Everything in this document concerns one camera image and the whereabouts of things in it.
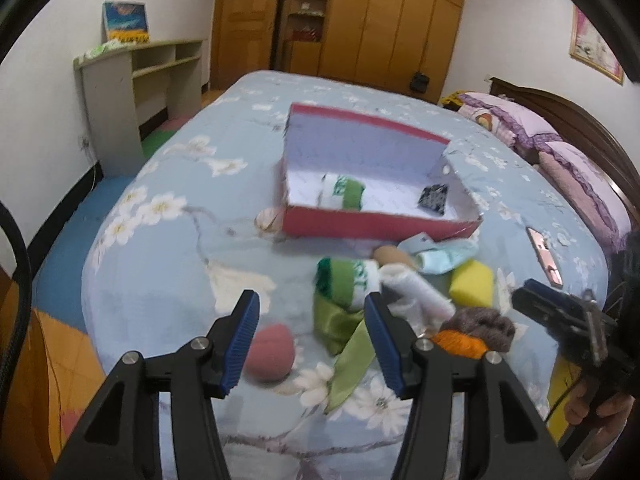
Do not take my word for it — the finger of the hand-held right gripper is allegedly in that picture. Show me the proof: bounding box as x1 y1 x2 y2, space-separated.
524 279 586 311
511 287 576 336

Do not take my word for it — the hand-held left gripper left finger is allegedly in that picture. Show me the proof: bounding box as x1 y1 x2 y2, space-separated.
50 289 261 480

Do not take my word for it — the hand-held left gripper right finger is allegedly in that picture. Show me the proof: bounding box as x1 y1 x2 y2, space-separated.
364 292 571 480

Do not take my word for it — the green satin ribbon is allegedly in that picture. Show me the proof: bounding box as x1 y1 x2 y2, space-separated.
312 292 378 408

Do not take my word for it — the brown knitted cloth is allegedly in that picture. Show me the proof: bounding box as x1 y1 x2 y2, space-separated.
442 307 517 353

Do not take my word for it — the white towel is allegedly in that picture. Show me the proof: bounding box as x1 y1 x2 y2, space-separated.
380 265 457 331

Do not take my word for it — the yellow sponge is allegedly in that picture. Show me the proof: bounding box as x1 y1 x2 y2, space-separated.
447 260 496 308

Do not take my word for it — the red cardboard box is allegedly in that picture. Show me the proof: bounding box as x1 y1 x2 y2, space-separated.
272 102 485 242

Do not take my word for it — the person's right forearm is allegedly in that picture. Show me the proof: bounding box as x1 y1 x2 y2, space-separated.
560 410 636 476

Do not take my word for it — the person's right hand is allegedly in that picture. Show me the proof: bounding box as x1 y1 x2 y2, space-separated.
567 379 633 433

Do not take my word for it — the pink phone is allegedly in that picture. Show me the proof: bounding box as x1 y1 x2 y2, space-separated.
526 226 565 289

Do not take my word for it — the green white sock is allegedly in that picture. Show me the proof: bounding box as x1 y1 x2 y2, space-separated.
314 256 386 311
317 174 366 211

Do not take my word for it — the tan sock roll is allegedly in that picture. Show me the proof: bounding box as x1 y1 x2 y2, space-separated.
372 245 418 270

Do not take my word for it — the blue floral bedsheet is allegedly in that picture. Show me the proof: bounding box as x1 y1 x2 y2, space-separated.
80 70 613 480

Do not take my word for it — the light blue sock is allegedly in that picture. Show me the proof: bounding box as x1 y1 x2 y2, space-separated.
397 232 481 275

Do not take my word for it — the lavender ruffled pillow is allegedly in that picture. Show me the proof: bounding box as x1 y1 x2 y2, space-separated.
537 141 632 251

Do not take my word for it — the black patterned cloth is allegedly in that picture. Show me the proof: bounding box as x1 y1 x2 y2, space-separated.
417 184 450 217

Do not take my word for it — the lavender cartoon pillow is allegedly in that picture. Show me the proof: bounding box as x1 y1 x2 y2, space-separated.
457 91 561 156

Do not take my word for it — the dark wooden headboard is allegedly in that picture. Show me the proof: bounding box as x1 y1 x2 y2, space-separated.
489 77 640 221

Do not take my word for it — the yellow black cloth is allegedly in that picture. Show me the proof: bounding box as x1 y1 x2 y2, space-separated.
439 89 468 111

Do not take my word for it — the beige shelf desk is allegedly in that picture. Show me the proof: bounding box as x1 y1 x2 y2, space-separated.
74 37 208 178

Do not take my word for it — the wooden wardrobe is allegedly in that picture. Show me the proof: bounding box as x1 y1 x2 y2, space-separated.
270 0 468 103

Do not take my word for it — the wooden door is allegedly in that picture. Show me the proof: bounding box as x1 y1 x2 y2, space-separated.
210 0 283 88

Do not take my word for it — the green white cloth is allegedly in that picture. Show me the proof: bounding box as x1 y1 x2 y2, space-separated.
75 40 136 63

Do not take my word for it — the blue yellow painting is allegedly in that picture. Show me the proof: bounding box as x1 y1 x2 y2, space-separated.
102 1 152 43

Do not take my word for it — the black braided cable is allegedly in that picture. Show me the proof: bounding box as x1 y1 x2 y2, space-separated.
0 202 36 386

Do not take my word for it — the pink framed wall picture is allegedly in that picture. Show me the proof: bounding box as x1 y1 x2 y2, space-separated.
570 5 626 85

